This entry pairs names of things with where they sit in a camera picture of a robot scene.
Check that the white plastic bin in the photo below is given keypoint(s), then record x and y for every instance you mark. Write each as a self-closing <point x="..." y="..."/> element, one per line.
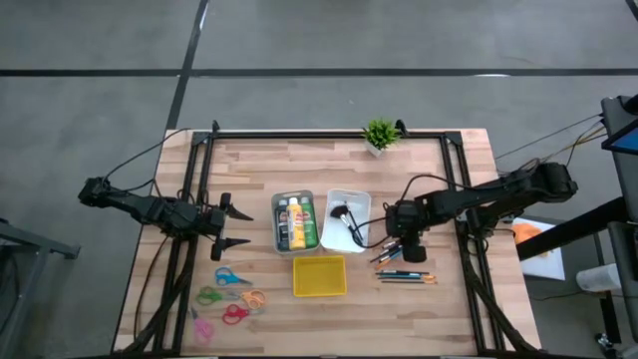
<point x="334" y="239"/>

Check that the blue screen tablet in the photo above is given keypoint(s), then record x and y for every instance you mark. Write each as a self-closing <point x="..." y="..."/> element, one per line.
<point x="625" y="142"/>

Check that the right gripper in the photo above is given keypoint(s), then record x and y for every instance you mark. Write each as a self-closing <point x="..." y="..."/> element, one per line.
<point x="406" y="219"/>

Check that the small green potted plant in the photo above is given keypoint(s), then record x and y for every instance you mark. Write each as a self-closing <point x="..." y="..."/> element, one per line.
<point x="380" y="133"/>

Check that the black metal rig frame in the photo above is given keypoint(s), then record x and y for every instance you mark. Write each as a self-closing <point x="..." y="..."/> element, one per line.
<point x="299" y="134"/>

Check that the grey metal rack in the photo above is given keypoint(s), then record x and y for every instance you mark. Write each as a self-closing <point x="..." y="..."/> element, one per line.
<point x="40" y="239"/>

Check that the black equipment stand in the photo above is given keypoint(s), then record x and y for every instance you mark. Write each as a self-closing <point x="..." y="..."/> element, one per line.
<point x="625" y="179"/>

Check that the yellow paint bottle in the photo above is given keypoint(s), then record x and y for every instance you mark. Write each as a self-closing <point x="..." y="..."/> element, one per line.
<point x="296" y="224"/>

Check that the thin black paintbrush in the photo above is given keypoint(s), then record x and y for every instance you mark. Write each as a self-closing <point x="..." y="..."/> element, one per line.
<point x="409" y="282"/>

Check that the black paint bottle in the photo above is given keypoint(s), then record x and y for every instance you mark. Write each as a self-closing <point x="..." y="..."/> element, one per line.
<point x="282" y="224"/>

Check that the yellow slotted plastic basket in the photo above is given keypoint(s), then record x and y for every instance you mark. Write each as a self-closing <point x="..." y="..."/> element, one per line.
<point x="319" y="276"/>

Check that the black caster wheel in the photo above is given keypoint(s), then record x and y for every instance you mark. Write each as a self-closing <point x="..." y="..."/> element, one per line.
<point x="605" y="344"/>

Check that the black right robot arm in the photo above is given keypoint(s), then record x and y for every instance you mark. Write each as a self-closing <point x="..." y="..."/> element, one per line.
<point x="498" y="192"/>

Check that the white paper sheet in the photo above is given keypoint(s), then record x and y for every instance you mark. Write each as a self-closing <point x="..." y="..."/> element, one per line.
<point x="543" y="266"/>

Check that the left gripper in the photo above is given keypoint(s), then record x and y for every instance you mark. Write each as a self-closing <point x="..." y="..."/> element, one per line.
<point x="212" y="224"/>

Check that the black diagonal beam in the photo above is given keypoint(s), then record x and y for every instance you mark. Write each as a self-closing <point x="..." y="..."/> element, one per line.
<point x="573" y="229"/>

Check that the green paint bottle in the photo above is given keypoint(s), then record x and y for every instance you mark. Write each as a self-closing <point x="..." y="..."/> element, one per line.
<point x="310" y="224"/>

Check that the black and teal paintbrush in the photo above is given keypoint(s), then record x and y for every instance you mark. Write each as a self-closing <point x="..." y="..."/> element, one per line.
<point x="404" y="272"/>

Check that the black brush silver ferrule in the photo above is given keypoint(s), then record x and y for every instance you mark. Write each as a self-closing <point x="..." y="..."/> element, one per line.
<point x="391" y="245"/>
<point x="356" y="225"/>
<point x="381" y="255"/>

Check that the white paper roll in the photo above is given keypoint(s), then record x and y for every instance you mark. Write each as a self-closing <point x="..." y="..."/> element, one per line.
<point x="598" y="277"/>

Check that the wide fluffy black brush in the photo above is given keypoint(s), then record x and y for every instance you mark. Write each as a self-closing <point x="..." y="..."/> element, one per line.
<point x="339" y="212"/>

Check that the orange cloth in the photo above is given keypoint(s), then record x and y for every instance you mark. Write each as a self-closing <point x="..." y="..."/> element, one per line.
<point x="526" y="233"/>

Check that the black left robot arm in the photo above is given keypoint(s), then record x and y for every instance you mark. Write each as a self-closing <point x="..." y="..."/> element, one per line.
<point x="149" y="209"/>

